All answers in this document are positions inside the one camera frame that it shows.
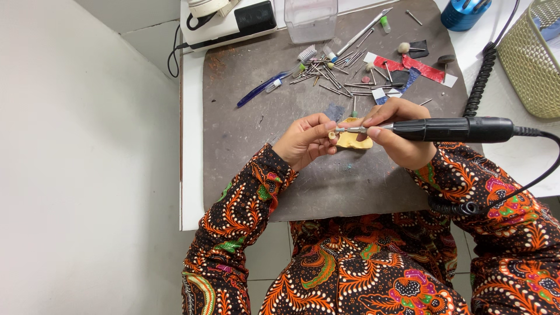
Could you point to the white motor control box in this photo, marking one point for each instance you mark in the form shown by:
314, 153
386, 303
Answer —
218, 30

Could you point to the black rotary handpiece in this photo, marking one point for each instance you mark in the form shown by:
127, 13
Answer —
455, 129

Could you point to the beige plastic basket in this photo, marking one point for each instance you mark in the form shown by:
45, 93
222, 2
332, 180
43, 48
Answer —
527, 65

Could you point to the single steel bur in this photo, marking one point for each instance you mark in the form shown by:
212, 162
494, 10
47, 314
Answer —
414, 17

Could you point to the blue toothbrush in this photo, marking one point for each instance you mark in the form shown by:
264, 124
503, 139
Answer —
262, 87

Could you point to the pile of steel burs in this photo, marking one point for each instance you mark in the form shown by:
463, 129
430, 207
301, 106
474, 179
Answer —
332, 74

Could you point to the gray work mat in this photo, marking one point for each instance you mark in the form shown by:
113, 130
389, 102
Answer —
245, 131

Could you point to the white felt ball bur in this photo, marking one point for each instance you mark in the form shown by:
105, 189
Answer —
404, 47

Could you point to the yellow dental cast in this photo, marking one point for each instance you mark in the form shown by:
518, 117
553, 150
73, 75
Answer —
352, 141

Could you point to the metal wax knife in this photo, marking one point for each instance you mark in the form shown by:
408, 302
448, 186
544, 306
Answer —
361, 33

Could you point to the blue metal cylinder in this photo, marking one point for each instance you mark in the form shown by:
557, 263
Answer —
463, 15

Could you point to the green head bur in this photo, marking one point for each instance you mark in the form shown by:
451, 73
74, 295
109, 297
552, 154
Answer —
354, 113

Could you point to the gray wheel mandrel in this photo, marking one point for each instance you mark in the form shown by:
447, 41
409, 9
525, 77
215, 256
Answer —
446, 59

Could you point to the small cream tooth crown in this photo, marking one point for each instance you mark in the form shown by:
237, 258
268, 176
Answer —
332, 135

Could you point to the person's left hand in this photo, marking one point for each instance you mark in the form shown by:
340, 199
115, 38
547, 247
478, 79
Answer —
297, 142

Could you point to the gray blue sandpaper piece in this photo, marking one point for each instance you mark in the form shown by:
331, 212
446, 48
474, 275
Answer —
334, 111

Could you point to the person's batik dress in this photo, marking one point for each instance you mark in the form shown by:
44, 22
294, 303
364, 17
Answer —
367, 271

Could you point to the red sandpaper strip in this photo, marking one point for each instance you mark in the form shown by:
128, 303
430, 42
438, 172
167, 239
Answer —
422, 69

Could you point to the clear plastic container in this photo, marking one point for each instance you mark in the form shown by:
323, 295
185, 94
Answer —
310, 24

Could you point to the small clear plastic tube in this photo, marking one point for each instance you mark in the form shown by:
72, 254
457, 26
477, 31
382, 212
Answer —
273, 85

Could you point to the person's right hand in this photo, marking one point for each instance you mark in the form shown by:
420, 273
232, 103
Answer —
409, 153

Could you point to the black sandpaper piece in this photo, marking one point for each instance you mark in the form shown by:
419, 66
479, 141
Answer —
421, 49

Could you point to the blue sandpaper strip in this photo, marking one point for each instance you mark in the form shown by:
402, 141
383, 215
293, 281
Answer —
409, 81

